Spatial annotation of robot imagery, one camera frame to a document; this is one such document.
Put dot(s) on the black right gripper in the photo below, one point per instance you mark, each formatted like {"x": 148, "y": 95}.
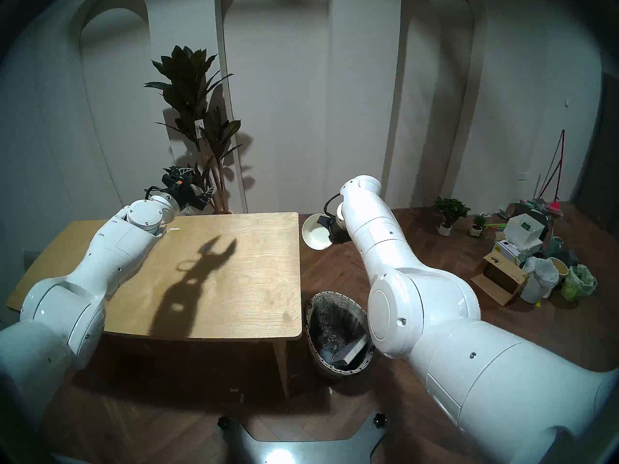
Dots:
{"x": 338, "y": 228}

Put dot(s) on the grey fluffy duster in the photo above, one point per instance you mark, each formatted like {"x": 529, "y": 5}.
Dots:
{"x": 333, "y": 318}

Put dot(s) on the dark grey door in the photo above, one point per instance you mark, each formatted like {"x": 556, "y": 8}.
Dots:
{"x": 597, "y": 168}

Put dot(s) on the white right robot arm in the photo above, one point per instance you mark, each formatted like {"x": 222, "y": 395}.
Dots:
{"x": 435, "y": 323}

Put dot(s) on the tiny potted plant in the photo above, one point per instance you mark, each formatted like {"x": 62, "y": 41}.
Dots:
{"x": 478, "y": 221}

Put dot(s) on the open brown cardboard box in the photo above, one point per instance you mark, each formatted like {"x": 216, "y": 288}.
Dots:
{"x": 498, "y": 279}

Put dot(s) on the tall potted leafy plant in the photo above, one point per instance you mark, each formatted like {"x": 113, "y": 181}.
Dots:
{"x": 188, "y": 81}

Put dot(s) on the white bowl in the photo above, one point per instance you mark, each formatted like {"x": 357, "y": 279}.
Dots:
{"x": 314, "y": 233}

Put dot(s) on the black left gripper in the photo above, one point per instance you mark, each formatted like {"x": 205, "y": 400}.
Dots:
{"x": 186, "y": 195}

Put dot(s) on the woven wicker basket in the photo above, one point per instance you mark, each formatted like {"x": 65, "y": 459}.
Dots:
{"x": 314, "y": 323}

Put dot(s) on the bushy small potted plant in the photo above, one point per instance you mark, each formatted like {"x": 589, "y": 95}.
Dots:
{"x": 452, "y": 209}

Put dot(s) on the white plastic bag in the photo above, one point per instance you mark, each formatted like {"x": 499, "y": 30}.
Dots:
{"x": 539, "y": 277}

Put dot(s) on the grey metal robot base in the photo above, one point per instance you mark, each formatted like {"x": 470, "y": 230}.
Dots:
{"x": 300, "y": 453}

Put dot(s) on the dark grey bag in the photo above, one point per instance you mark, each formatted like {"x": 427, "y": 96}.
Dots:
{"x": 568, "y": 259}

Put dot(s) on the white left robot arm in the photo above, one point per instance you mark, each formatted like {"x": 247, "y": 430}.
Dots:
{"x": 96, "y": 260}

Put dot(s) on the white and yellow carton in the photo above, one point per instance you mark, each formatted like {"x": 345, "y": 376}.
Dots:
{"x": 508, "y": 250}

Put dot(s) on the teal watering can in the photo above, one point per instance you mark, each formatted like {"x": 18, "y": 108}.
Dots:
{"x": 555, "y": 248}

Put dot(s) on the white open box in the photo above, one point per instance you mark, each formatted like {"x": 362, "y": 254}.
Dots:
{"x": 520, "y": 233}

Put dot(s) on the green mesh bag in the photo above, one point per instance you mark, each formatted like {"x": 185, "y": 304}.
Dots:
{"x": 578, "y": 284}

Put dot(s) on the light wooden table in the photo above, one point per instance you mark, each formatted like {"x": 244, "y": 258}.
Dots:
{"x": 256, "y": 284}

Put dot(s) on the grey printed box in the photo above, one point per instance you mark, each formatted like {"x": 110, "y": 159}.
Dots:
{"x": 353, "y": 354}

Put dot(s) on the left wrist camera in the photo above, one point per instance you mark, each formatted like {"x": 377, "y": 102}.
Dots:
{"x": 177, "y": 181}

